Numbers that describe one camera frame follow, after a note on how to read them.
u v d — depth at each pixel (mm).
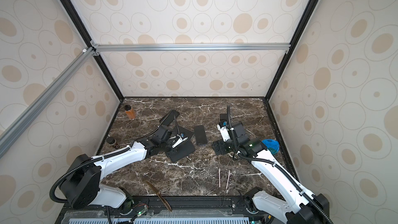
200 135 994
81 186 420
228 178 814
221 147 672
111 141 855
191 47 903
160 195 773
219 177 814
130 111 1023
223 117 1046
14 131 521
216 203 748
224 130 698
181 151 850
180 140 750
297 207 392
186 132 1027
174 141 726
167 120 1064
